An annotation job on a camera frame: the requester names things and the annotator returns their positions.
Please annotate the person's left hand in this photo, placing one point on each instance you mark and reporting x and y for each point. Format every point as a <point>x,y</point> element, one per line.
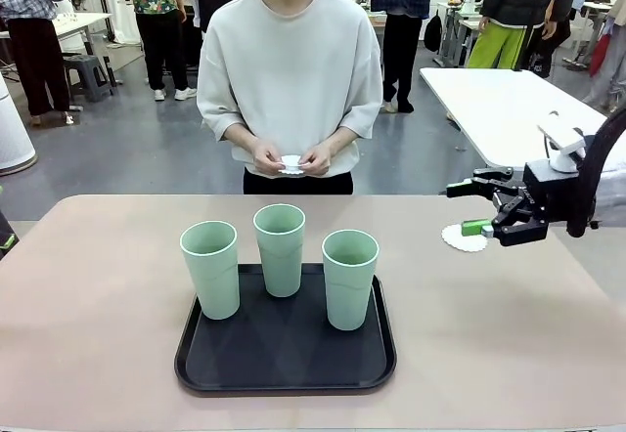
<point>318,160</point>

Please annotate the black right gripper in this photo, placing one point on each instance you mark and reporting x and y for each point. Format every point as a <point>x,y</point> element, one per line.
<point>557,192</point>

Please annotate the thin black pole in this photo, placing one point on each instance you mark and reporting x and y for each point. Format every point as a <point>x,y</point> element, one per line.
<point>528,46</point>

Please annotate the large white table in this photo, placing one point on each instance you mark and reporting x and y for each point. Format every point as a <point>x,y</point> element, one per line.
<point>489,104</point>

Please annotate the white desk with gray legs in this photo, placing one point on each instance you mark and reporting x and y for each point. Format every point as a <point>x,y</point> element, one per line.
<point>447,36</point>

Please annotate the person's left forearm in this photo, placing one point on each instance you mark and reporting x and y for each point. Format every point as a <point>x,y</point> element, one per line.
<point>337,140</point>

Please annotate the light green plastic cup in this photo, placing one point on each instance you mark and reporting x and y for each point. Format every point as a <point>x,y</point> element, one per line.
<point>279,261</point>
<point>349,290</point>
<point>215,280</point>

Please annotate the gray plastic step stool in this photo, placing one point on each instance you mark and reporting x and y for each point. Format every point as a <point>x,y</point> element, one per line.
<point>88,63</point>

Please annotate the small white work table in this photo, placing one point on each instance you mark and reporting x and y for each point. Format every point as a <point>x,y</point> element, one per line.
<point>83,19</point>

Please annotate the black hanging backpack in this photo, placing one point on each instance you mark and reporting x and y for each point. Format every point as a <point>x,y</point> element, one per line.
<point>433,33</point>

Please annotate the person's right hand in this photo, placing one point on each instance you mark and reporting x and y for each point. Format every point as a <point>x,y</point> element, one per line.
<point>266,158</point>

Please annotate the person's right forearm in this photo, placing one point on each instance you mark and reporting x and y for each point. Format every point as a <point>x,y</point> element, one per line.
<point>242,139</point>

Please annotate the person in navy checked shirt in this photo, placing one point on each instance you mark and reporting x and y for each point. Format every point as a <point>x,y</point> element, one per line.
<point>401,51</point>

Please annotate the person in beige sweater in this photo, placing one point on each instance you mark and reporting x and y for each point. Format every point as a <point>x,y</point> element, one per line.
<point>288,60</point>

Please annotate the person in blue plaid shirt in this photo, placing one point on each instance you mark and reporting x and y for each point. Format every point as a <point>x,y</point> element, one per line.
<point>34,60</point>

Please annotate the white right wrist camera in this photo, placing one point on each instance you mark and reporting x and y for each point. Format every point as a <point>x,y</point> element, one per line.
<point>562,136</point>

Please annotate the person in light blue coat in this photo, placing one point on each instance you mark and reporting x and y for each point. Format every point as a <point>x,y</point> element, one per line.
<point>613,70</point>

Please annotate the black plastic serving tray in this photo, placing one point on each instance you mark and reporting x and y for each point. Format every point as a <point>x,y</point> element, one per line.
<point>283,354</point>

